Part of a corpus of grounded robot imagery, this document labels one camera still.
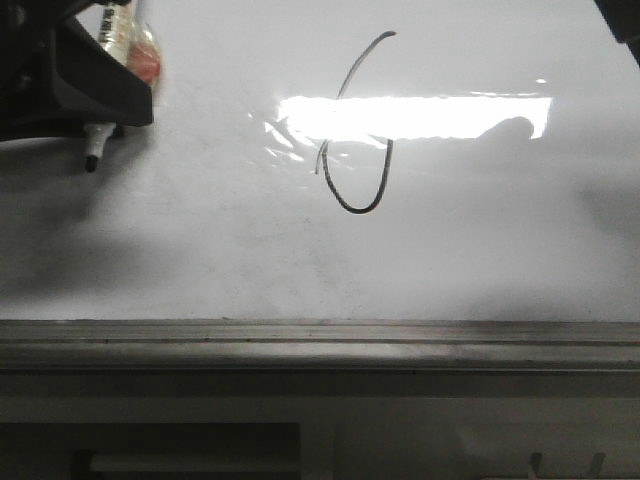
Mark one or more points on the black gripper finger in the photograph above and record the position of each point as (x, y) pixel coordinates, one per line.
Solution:
(623, 20)

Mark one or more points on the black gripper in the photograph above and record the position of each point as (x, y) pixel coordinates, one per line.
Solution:
(55, 77)

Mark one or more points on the red disc taped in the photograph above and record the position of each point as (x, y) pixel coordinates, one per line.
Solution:
(144, 56)

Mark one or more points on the black and white whiteboard marker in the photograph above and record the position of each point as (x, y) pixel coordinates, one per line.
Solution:
(125, 100)

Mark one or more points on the white whiteboard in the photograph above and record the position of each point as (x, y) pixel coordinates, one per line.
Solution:
(346, 160)

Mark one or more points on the white cabinet below whiteboard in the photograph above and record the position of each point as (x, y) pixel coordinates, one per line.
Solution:
(319, 425)

